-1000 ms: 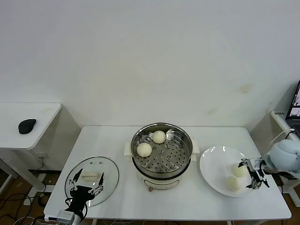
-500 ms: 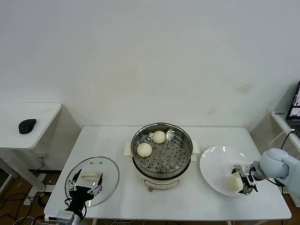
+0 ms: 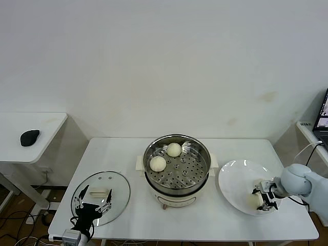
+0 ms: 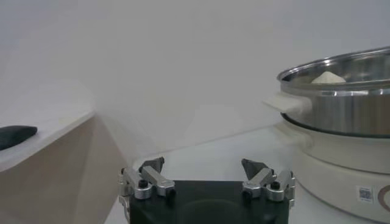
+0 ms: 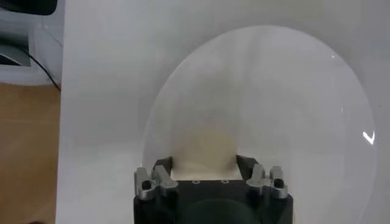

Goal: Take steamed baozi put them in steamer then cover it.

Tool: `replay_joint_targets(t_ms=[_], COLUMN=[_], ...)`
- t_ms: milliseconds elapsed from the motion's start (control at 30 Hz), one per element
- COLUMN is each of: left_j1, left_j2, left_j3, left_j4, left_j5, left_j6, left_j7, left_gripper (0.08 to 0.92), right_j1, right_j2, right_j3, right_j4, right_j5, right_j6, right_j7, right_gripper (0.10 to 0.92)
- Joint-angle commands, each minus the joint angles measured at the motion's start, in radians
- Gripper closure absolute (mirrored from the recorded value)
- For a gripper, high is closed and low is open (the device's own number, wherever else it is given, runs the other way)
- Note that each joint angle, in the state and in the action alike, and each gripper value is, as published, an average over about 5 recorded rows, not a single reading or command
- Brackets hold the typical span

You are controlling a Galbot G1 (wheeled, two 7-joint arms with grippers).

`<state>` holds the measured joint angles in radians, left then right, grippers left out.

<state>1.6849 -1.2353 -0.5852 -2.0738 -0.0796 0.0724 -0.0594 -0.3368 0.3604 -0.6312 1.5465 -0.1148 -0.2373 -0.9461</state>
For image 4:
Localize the white side table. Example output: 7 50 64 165
0 88 129 224

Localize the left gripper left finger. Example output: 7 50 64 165
118 156 177 214

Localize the white steamed baozi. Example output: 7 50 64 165
310 71 347 85

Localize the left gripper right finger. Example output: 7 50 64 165
241 158 296 208

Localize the black computer mouse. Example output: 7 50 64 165
0 125 38 152

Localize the cream electric cooker base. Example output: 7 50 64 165
272 121 390 224

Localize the stainless steel steamer basket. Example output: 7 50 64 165
262 45 390 138

